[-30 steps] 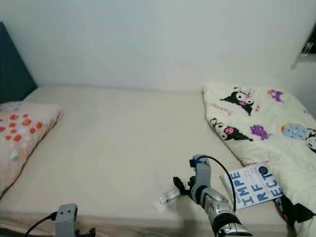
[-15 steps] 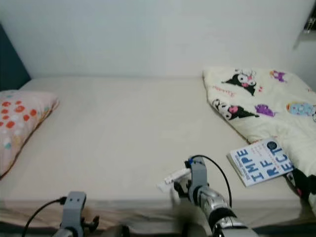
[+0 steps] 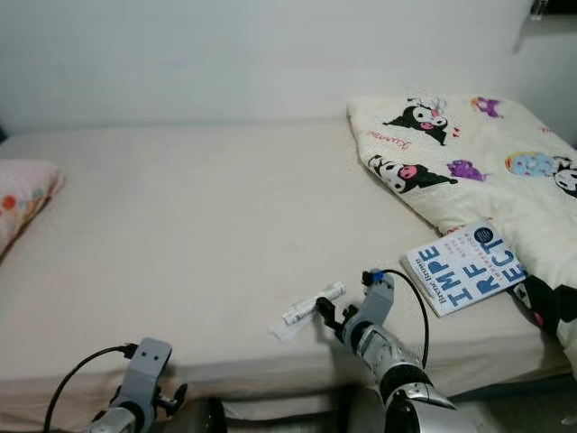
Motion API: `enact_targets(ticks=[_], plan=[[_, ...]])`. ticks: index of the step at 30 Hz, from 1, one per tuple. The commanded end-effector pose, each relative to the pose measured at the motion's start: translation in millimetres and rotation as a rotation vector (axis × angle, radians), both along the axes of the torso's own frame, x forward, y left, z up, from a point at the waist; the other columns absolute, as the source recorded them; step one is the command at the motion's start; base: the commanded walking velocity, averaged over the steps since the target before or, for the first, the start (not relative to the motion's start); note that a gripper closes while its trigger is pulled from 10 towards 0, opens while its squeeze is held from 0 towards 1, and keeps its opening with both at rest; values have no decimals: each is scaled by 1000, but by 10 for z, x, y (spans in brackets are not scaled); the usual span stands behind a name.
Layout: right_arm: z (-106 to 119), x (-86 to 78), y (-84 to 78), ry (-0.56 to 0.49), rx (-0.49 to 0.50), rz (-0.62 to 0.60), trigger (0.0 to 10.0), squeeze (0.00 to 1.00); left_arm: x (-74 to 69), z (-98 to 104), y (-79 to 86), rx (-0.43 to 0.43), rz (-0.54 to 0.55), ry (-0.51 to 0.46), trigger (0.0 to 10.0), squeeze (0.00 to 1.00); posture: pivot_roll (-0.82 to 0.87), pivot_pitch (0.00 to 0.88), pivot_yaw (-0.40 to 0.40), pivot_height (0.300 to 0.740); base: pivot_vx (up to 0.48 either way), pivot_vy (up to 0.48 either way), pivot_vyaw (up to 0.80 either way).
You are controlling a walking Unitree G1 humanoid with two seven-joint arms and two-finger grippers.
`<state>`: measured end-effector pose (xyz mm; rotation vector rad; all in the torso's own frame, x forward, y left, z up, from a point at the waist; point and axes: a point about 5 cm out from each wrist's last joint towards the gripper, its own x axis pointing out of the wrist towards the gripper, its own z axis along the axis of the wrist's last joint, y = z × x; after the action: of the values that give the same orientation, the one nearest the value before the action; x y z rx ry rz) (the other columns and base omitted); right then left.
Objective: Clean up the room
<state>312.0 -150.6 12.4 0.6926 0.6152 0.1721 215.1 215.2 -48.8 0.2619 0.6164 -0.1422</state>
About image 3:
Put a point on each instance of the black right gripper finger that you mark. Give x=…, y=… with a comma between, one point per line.
x=352, y=315
x=328, y=312

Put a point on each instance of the small white ointment tube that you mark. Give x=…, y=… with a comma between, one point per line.
x=314, y=304

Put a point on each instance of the white book with blue letters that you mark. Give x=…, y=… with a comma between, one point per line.
x=460, y=266

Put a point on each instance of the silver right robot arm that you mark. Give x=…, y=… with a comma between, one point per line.
x=397, y=356

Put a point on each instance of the small clear plastic wrapper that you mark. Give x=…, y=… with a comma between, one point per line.
x=284, y=334

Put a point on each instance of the cream cartoon print blanket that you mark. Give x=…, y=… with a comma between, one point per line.
x=460, y=194

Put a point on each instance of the pink pillow with orange dots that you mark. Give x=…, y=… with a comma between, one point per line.
x=22, y=198

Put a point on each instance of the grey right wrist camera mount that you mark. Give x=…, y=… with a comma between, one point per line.
x=380, y=302

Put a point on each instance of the dark window frame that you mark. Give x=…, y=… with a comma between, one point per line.
x=554, y=7

